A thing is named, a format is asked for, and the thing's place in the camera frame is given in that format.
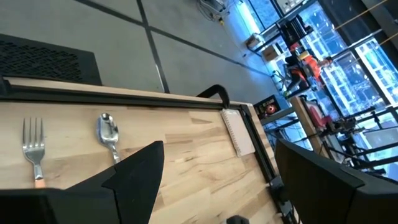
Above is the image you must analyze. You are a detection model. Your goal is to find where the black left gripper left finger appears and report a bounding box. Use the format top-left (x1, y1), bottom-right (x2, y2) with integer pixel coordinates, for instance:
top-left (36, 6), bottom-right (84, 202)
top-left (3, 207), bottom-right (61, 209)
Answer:
top-left (67, 140), bottom-right (165, 224)

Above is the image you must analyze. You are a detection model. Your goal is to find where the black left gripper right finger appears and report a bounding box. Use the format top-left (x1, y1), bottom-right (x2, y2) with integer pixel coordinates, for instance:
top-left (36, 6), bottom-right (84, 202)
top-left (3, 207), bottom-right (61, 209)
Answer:
top-left (275, 138), bottom-right (398, 224)

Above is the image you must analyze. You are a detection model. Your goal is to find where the orange-handled metal spoon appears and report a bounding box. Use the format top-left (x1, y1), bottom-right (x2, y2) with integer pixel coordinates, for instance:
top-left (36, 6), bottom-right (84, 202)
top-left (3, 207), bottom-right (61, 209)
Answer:
top-left (95, 112), bottom-right (121, 165)

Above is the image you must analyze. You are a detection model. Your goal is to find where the orange-handled metal fork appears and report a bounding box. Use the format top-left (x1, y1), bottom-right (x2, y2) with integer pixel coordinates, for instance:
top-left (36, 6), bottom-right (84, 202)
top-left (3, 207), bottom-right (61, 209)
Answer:
top-left (21, 117), bottom-right (47, 189)

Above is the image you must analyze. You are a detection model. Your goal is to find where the black box with red light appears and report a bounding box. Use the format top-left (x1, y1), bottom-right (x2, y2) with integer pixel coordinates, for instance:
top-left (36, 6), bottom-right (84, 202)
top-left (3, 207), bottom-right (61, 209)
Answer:
top-left (253, 95), bottom-right (283, 121)

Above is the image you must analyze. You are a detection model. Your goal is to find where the pink spiral notebook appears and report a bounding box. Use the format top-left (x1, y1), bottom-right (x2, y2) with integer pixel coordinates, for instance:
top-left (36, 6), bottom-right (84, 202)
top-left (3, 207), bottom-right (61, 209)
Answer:
top-left (220, 108), bottom-right (256, 158)

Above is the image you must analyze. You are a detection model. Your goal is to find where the orange and black machine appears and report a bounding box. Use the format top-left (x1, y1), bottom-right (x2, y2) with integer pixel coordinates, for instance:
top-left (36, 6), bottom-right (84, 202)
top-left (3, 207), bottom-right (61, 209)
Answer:
top-left (284, 48), bottom-right (334, 96)

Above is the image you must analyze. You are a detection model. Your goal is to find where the cardboard box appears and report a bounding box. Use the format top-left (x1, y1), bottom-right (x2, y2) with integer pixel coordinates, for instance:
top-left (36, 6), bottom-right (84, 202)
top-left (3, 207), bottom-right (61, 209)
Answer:
top-left (246, 32), bottom-right (266, 50)
top-left (262, 44), bottom-right (281, 62)

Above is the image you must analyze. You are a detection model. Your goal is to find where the black shelf rack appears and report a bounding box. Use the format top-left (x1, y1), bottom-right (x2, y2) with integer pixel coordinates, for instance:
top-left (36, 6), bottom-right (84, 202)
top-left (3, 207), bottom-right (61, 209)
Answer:
top-left (279, 14), bottom-right (314, 48)

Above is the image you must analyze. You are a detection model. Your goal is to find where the wooden post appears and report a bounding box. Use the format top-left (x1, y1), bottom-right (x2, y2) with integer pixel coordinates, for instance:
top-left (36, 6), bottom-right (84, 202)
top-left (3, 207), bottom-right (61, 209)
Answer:
top-left (290, 96), bottom-right (331, 160)

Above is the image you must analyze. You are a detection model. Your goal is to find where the black aluminium table frame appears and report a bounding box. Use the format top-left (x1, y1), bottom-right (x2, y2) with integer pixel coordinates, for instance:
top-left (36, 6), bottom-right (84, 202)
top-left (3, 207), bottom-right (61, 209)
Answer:
top-left (0, 76), bottom-right (299, 224)

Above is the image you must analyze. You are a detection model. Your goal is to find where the black cable loop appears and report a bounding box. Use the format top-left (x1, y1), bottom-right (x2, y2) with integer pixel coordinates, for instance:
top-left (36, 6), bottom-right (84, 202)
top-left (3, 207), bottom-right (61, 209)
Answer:
top-left (196, 84), bottom-right (231, 110)

